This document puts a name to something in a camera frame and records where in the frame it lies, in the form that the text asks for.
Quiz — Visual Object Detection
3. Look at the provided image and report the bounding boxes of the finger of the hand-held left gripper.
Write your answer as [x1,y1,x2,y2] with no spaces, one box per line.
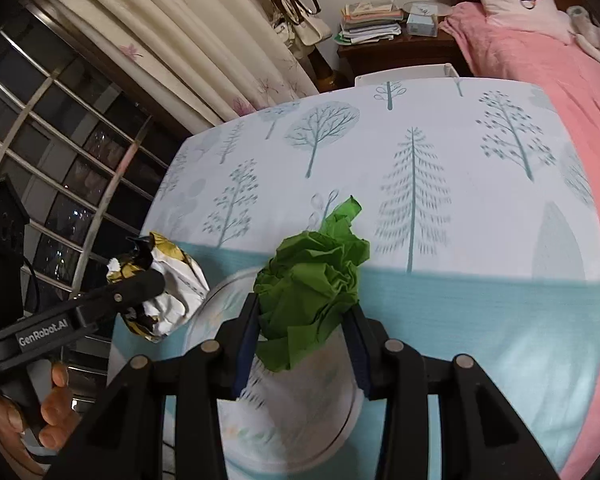
[71,270,167,331]

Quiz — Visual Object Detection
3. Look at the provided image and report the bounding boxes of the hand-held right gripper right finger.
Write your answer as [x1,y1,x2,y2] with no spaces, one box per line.
[341,304,561,480]

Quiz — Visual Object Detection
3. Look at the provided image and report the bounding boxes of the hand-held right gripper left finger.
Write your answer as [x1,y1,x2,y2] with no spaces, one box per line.
[42,292,261,480]

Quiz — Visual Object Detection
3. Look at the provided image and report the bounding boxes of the white yellow wrapper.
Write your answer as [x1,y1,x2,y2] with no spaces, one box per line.
[106,231,211,344]

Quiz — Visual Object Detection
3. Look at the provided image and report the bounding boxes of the green paper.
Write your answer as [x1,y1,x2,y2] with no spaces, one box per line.
[253,196,371,374]

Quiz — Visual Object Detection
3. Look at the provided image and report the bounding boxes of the person's left hand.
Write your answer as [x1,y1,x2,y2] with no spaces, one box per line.
[0,361,79,451]

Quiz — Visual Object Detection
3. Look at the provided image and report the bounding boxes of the black stand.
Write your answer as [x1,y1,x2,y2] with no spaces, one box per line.
[0,175,32,323]

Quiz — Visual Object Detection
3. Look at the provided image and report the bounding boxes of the tree print tablecloth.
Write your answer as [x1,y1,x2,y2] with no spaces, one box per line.
[107,77,600,480]

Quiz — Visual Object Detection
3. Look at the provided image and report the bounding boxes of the cream curtain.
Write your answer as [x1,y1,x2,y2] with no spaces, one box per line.
[55,0,322,128]

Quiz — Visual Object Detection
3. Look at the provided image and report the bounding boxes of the white plastic stool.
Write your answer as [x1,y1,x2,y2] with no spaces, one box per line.
[354,62,462,89]

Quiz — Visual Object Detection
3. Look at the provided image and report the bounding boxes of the wooden nightstand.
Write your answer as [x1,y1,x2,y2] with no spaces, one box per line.
[336,30,477,79]

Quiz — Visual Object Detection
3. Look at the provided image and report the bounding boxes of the cream handbag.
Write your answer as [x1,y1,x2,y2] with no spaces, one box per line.
[279,9,334,59]

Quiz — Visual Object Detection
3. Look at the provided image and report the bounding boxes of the stack of books and papers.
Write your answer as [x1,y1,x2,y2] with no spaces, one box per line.
[335,0,404,44]

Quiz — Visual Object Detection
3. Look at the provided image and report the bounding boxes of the light blue tissue box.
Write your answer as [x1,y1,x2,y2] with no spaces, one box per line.
[405,14,439,37]

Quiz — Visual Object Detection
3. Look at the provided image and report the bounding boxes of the pink blanket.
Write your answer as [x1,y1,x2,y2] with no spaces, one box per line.
[439,1,600,480]

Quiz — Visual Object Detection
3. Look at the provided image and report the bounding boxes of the white plush toy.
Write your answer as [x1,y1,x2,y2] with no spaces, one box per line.
[565,5,600,69]

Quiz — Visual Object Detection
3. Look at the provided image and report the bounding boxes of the black cable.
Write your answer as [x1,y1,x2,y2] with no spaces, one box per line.
[21,255,47,312]

